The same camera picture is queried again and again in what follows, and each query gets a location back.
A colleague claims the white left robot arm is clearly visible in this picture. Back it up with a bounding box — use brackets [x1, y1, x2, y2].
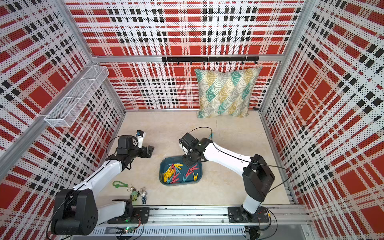
[46, 130, 155, 238]

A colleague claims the green figurine keychain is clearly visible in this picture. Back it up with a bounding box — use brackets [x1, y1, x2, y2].
[130, 190, 140, 202]

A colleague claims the yellow clothespin in box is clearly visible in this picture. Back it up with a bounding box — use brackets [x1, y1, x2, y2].
[163, 168, 176, 183]

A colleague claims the black hook rail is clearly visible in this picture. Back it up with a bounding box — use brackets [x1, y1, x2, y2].
[161, 56, 260, 64]

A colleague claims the red clothespin in box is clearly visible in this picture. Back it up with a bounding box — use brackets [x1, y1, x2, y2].
[186, 164, 199, 177]
[170, 173, 180, 184]

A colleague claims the red clothespin right in box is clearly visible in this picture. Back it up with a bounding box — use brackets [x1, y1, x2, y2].
[186, 164, 199, 177]

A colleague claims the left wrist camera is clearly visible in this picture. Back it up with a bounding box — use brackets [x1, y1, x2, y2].
[136, 130, 146, 148]

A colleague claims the green carabiner keychain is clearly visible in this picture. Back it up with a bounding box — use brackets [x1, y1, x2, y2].
[113, 181, 129, 188]

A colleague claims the yellow clothespin lower right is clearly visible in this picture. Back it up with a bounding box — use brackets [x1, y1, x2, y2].
[193, 173, 199, 181]

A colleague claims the rabbit figurine keychain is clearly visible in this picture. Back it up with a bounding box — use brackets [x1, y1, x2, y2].
[139, 188, 147, 205]

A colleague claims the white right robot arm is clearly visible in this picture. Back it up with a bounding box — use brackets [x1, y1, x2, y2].
[179, 133, 275, 216]

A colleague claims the teal plastic storage box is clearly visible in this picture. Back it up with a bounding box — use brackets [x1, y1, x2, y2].
[159, 156, 203, 187]

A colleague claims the geometric patterned pillow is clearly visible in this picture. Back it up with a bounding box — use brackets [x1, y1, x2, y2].
[195, 67, 262, 119]

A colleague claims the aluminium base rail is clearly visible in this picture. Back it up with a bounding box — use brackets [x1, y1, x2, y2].
[71, 205, 317, 240]

